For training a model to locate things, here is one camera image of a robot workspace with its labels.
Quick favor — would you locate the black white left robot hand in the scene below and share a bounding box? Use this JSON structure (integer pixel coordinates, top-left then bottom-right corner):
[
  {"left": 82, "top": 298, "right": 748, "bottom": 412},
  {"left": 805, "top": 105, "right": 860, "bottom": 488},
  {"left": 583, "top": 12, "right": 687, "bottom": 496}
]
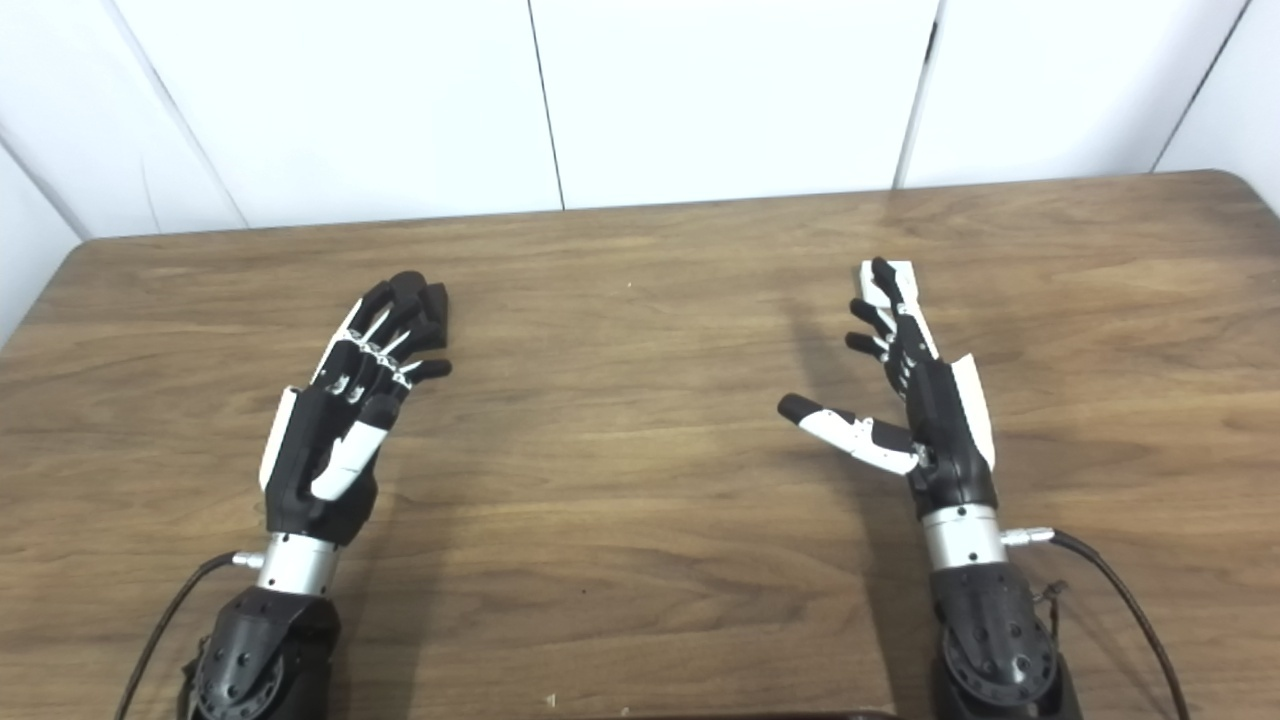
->
[{"left": 259, "top": 270, "right": 454, "bottom": 548}]

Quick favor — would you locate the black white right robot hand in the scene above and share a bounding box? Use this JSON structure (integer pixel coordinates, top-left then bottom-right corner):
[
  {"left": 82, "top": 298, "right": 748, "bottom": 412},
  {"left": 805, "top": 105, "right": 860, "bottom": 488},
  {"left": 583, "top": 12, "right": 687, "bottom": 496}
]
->
[{"left": 778, "top": 257, "right": 999, "bottom": 519}]

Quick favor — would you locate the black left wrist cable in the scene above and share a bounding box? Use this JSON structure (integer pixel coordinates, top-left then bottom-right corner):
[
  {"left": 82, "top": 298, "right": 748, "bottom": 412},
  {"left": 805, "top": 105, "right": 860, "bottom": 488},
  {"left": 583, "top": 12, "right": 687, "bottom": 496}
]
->
[{"left": 115, "top": 552, "right": 263, "bottom": 720}]

